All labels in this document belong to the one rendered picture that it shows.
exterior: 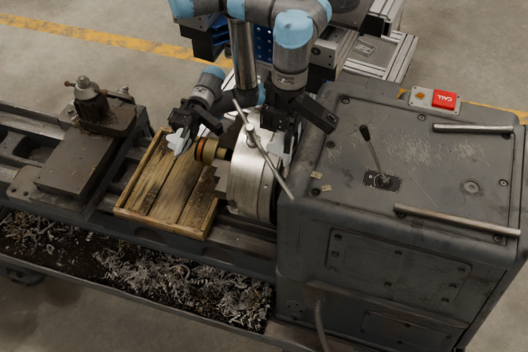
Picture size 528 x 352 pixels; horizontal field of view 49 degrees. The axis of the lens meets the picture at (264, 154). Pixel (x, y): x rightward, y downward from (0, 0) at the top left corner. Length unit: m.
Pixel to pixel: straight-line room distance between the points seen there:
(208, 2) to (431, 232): 0.89
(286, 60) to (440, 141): 0.55
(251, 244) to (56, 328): 1.23
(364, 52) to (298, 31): 2.17
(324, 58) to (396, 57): 1.37
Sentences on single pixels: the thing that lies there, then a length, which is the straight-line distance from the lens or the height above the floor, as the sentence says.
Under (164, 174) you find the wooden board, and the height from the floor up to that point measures 0.88.
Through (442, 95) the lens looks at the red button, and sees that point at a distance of 1.66.
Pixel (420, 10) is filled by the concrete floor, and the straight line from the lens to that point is 4.04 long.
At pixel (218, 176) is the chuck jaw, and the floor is 1.10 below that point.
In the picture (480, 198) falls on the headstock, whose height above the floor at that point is 1.25.
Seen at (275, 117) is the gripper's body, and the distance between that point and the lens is 1.27.
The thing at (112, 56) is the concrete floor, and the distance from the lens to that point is 3.74.
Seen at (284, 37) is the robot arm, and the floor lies 1.67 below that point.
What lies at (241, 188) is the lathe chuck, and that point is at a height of 1.15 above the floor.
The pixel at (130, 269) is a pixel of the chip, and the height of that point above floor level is 0.55.
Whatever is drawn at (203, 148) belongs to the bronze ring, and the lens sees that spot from 1.69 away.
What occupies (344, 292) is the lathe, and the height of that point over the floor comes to 0.86.
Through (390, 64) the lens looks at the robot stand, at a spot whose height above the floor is 0.23.
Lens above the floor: 2.42
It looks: 52 degrees down
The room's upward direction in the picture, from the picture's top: 2 degrees counter-clockwise
